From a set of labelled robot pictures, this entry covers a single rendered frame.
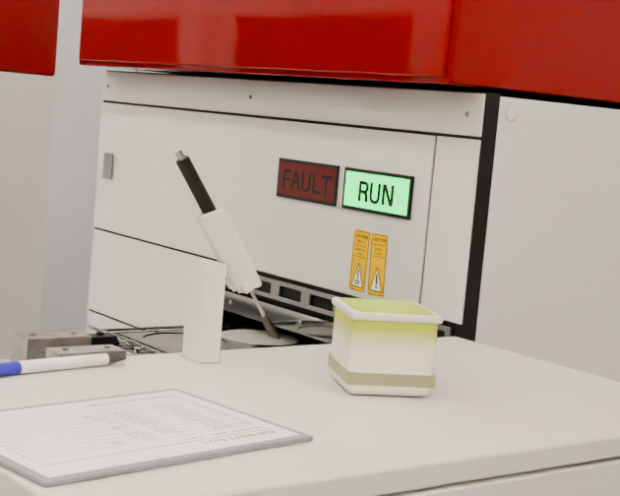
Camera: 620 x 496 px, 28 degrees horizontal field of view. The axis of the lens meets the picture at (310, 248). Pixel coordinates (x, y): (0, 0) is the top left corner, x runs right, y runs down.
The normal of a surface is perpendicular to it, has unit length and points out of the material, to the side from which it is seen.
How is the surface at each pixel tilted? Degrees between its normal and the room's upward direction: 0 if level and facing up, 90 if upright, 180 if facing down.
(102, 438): 0
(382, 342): 90
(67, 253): 90
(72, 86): 90
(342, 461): 0
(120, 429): 0
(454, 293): 90
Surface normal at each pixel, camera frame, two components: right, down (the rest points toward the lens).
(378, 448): 0.09, -0.99
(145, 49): -0.79, 0.00
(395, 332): 0.20, 0.12
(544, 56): 0.61, 0.15
